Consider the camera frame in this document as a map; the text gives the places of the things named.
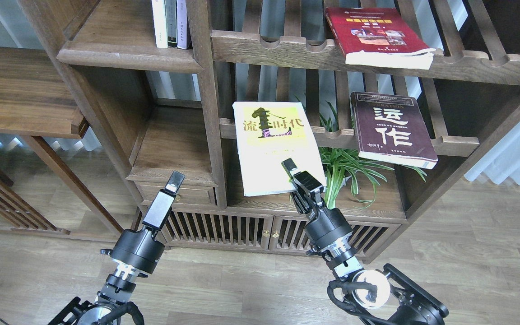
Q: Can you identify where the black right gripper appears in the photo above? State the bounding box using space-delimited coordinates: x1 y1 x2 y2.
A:
281 158 357 258

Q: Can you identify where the dark wooden bookshelf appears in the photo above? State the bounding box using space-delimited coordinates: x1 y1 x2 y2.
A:
19 0 520 263

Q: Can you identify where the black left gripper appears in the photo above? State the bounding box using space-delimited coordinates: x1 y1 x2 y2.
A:
100 171 185 274

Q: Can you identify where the dark brown book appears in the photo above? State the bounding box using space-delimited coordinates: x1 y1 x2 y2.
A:
350 92 439 169

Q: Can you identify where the red book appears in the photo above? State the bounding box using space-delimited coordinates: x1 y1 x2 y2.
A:
325 7 435 70

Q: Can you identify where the dark green upright book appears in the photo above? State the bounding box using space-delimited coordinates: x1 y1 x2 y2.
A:
164 0 177 47

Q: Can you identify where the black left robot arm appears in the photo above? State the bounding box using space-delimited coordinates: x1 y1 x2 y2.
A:
50 171 185 325

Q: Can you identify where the wooden side table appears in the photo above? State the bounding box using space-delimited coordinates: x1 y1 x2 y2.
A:
0 47 122 235

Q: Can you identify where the yellow green book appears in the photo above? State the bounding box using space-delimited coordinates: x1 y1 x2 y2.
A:
233 102 325 197

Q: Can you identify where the green spider plant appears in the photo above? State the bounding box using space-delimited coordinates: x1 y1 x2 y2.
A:
294 96 427 209

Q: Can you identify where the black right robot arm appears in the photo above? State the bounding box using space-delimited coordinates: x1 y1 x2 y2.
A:
282 158 449 325

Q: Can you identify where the white upright book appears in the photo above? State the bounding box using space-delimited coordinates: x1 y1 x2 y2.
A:
151 0 168 49

